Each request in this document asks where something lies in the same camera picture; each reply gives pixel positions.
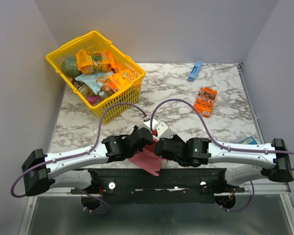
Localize pink paper box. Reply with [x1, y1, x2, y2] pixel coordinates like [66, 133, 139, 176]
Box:
[128, 140, 167, 177]

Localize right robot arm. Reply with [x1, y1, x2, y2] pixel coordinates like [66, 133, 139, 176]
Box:
[154, 137, 294, 192]

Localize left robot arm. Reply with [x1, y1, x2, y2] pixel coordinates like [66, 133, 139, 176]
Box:
[22, 127, 153, 196]

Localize orange product box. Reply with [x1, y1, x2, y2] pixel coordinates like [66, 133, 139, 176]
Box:
[194, 87, 218, 118]

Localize orange cracker box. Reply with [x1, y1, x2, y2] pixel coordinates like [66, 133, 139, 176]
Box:
[107, 69, 136, 93]

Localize blue small box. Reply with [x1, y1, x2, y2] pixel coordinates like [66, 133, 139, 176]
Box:
[188, 61, 203, 82]

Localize yellow plastic basket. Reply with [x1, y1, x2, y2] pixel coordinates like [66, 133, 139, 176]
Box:
[46, 31, 146, 118]

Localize pink item in basket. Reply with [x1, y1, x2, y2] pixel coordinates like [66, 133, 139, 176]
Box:
[86, 96, 101, 106]

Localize light blue snack bag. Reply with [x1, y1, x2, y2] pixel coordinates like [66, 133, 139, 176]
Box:
[75, 71, 114, 95]

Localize teal card package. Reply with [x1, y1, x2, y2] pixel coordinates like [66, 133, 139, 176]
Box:
[237, 136, 258, 144]

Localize orange snack bag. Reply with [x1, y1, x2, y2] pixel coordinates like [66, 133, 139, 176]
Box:
[76, 49, 116, 74]

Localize green melon ball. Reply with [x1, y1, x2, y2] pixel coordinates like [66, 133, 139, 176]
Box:
[62, 56, 80, 78]

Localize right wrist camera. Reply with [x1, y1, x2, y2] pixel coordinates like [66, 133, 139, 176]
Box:
[153, 121, 175, 139]

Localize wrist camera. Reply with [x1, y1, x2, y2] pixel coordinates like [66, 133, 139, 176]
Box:
[153, 121, 175, 139]
[138, 119, 159, 132]

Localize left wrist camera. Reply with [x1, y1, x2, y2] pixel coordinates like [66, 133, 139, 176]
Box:
[138, 119, 159, 132]

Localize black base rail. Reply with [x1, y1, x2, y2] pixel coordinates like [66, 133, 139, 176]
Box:
[71, 167, 245, 205]

